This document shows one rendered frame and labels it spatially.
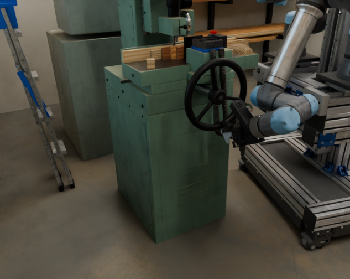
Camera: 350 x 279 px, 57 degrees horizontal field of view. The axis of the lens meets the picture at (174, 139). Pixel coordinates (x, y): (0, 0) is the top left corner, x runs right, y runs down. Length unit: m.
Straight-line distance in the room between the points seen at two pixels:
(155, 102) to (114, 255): 0.80
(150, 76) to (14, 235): 1.18
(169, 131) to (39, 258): 0.91
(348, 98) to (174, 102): 0.74
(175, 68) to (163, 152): 0.37
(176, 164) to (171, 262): 0.48
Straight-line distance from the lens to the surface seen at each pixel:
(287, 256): 1.75
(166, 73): 1.32
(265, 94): 1.13
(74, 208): 2.06
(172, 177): 1.53
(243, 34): 4.18
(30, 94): 1.98
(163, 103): 1.36
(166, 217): 1.66
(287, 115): 0.97
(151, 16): 1.54
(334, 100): 1.52
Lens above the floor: 1.22
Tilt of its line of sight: 26 degrees down
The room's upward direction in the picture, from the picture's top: 1 degrees counter-clockwise
